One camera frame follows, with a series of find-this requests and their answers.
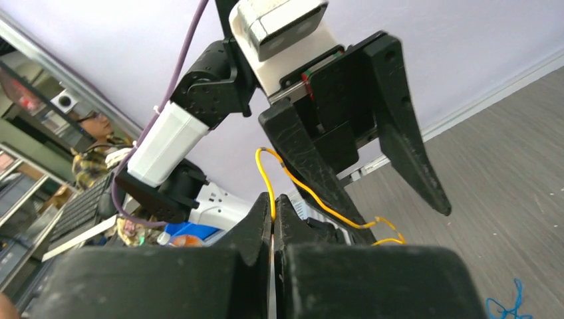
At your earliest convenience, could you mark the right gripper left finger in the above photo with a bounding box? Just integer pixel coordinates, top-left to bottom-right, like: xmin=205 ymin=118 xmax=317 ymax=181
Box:
xmin=31 ymin=193 xmax=270 ymax=319

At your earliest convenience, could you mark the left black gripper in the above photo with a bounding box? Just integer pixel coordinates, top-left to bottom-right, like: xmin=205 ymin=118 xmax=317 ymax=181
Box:
xmin=259 ymin=32 xmax=452 ymax=225

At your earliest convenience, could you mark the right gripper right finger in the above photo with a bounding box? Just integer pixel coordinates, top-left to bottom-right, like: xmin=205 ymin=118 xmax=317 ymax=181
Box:
xmin=274 ymin=195 xmax=486 ymax=318

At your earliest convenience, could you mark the yellow wire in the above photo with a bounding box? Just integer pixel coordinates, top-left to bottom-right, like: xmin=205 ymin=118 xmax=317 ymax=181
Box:
xmin=255 ymin=147 xmax=407 ymax=247

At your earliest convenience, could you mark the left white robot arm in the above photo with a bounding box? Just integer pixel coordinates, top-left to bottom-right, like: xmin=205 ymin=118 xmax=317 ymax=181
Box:
xmin=112 ymin=1 xmax=452 ymax=243

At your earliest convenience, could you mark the black keyboard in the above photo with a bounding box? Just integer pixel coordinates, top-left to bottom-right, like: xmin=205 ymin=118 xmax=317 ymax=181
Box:
xmin=50 ymin=173 xmax=117 ymax=244

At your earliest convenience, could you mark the person in plaid shirt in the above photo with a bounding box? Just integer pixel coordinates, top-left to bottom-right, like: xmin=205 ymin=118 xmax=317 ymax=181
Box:
xmin=72 ymin=111 xmax=152 ymax=247

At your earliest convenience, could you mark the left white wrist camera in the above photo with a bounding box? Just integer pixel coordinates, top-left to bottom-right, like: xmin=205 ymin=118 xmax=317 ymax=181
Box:
xmin=229 ymin=0 xmax=338 ymax=98

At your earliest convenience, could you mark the light blue wire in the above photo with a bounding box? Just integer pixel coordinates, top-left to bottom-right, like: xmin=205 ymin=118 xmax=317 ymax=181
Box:
xmin=485 ymin=278 xmax=534 ymax=319

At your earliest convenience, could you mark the aluminium frame rail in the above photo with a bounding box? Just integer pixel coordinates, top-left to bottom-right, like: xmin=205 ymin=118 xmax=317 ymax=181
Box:
xmin=1 ymin=9 xmax=142 ymax=137

